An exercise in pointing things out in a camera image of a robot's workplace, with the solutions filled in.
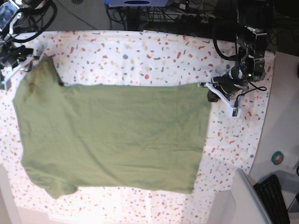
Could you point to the white plastic bin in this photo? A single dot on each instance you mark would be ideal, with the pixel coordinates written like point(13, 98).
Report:
point(239, 205)

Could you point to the black keyboard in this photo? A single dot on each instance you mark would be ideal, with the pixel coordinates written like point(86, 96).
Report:
point(270, 194)

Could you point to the green t-shirt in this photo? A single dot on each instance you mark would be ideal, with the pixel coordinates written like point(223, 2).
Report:
point(109, 136)

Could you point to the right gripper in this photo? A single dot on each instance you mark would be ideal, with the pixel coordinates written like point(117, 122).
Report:
point(10, 57)

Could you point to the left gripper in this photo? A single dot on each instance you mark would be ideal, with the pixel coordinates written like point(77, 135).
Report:
point(232, 82)

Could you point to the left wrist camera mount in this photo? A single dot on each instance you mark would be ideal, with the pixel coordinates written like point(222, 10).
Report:
point(232, 106)

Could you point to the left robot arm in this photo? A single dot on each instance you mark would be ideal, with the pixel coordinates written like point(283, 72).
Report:
point(250, 21)

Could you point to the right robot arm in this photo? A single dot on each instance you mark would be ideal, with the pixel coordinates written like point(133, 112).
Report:
point(22, 21)

